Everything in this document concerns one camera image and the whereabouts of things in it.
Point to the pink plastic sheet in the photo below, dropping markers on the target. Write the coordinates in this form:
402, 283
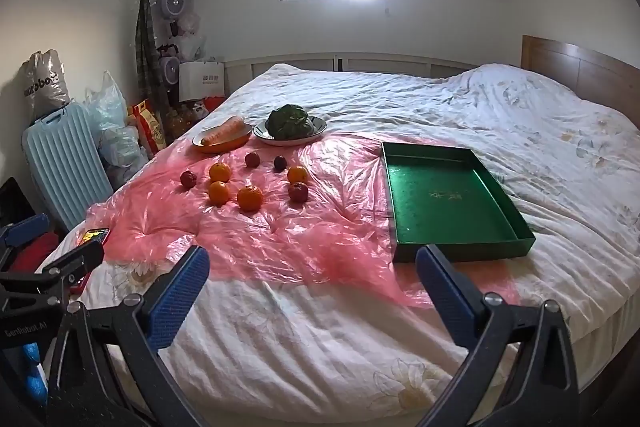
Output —
300, 232

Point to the dark purple plum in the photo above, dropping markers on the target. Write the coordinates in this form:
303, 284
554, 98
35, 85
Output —
279, 163

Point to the red box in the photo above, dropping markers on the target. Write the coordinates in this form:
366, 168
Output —
215, 103

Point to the smartphone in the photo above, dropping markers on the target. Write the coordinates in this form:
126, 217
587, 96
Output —
95, 235

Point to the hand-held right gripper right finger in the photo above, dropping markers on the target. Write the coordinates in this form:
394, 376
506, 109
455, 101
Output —
445, 294

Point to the orange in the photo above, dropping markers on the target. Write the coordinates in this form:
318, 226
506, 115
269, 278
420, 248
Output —
249, 198
220, 172
219, 192
298, 174

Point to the white paper bag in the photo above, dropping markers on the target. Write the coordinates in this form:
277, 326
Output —
200, 82

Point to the green leafy vegetable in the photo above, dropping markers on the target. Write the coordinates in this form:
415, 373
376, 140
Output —
287, 122

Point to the hanging plaid scarf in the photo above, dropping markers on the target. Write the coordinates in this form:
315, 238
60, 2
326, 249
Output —
147, 52

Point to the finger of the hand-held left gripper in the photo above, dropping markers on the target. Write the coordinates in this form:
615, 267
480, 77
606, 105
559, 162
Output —
75, 261
27, 228

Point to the carrot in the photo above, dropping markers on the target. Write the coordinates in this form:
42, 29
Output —
222, 131

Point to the grey printed bag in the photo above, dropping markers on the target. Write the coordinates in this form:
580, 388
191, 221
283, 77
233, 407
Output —
45, 82

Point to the orange rice bag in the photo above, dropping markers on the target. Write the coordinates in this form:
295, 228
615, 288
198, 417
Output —
152, 127

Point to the light blue ribbed suitcase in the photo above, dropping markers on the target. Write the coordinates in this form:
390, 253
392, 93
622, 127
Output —
65, 157

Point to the clear plastic bags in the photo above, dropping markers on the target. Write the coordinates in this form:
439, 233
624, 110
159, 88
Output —
107, 117

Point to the white plastic bag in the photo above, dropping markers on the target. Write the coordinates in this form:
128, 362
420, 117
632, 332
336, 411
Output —
190, 37

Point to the red cloth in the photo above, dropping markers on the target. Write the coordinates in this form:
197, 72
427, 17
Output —
35, 252

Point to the bed with floral quilt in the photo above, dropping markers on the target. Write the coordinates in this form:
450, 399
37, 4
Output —
400, 107

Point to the grey wall fan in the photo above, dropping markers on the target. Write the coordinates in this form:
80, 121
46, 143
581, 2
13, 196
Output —
170, 69
175, 4

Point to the green tray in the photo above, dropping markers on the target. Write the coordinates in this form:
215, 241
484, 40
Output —
450, 202

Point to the orange plate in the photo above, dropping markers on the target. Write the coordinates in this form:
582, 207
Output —
227, 147

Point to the person's left hand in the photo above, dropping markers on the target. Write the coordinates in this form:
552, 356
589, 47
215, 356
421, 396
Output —
32, 369

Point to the small red apple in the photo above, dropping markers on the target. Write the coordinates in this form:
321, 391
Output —
298, 192
252, 159
187, 179

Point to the wooden headboard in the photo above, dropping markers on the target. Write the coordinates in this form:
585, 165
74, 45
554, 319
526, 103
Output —
575, 67

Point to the white plate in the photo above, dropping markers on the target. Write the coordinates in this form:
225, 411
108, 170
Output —
316, 128

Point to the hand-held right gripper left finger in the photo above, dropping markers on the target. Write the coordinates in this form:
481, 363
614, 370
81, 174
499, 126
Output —
180, 294

